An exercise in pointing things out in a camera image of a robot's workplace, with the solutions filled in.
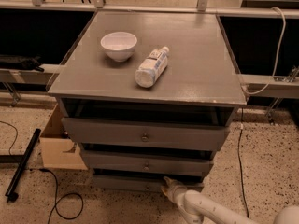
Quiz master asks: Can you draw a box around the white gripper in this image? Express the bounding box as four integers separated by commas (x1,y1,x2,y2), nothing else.
161,176,188,204

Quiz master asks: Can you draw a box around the grey bottom drawer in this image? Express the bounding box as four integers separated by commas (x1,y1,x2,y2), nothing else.
92,175,204,192

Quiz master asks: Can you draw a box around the grey drawer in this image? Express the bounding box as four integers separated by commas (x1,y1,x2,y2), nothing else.
92,175,204,192
62,118,229,151
80,150,213,176

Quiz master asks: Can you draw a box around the grey middle drawer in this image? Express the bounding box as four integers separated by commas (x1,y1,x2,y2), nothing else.
80,150,213,176

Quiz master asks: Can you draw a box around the grey top drawer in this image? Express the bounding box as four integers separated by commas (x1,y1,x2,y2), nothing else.
62,118,229,151

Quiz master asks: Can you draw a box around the grey wooden drawer cabinet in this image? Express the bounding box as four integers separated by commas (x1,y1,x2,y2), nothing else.
49,11,246,178

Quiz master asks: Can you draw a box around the brown cardboard box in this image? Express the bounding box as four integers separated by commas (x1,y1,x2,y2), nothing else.
39,105,87,170

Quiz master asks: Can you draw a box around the white plastic bottle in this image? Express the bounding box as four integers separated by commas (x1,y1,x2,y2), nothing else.
135,47,169,88

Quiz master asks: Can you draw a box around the white ceramic bowl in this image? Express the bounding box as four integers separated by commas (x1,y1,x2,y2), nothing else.
100,32,137,62

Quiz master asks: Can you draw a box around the black metal bar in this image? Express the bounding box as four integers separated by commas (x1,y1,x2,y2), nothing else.
5,129,41,203

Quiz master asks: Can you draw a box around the black floor cable right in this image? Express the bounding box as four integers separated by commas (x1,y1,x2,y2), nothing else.
236,107,250,219

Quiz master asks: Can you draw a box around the black floor cable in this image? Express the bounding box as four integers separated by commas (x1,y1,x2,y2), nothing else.
0,120,85,224
236,107,250,219

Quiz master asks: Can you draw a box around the black floor cable left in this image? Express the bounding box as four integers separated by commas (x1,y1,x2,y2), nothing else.
0,120,85,224

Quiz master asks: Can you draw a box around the white hanging cable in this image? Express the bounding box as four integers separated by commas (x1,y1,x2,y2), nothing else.
241,7,287,97

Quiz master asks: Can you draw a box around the metal rail frame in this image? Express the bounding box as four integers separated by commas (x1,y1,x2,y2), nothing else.
0,0,299,126

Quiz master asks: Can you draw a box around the black cloth on rail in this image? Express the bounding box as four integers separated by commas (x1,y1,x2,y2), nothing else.
0,55,44,72

